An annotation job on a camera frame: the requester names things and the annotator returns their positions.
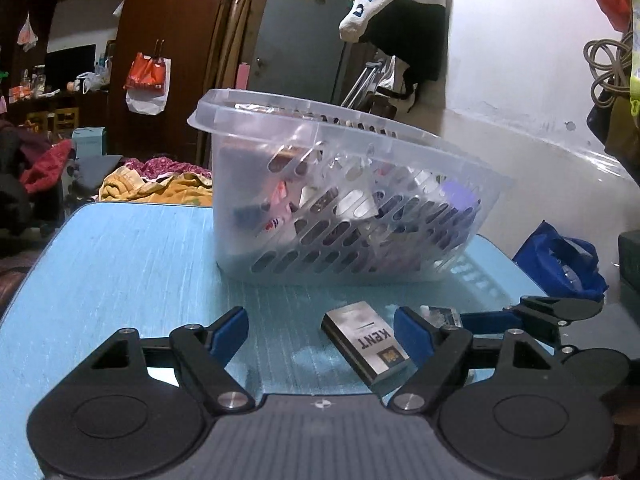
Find light blue box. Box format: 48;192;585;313
71;127;108;157

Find pink and white plastic bag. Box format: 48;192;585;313
16;12;39;52

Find dark hanging bag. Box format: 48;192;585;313
587;94;640;182

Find grey door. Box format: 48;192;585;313
250;0;352;107

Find small dark silver pack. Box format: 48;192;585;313
420;305;462;331

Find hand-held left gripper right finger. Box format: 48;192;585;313
390;306;551;413

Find yellow green strap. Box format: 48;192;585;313
627;10;640;117

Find coiled grey cable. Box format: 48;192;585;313
583;37;637;107

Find silver cigarette pack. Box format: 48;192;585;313
320;301;412;386

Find clear plastic slotted basket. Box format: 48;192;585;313
187;88;517;287

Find yellow cloth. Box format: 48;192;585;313
99;166;215;207

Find brown wooden wardrobe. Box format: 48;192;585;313
0;0;237;167

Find metal crutches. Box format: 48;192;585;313
341;57;397;112

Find dark box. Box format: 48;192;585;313
617;230;640;306

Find red knitted cloth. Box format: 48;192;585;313
19;139;77;195

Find black hanging garment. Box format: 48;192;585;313
360;0;449;114

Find dark grey cushion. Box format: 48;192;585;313
74;155;124;199

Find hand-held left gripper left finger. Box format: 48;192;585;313
87;306;256;415

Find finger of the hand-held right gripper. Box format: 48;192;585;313
460;296;604;335
470;327;567;361

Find red and white plastic bag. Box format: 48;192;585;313
124;52;172;114

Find black television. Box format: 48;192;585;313
45;44;97;94

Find pink floral blanket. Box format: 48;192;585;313
122;156;213;183

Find blue fabric bag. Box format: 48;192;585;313
512;220;609;304

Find wooden boards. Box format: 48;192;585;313
197;0;252;161

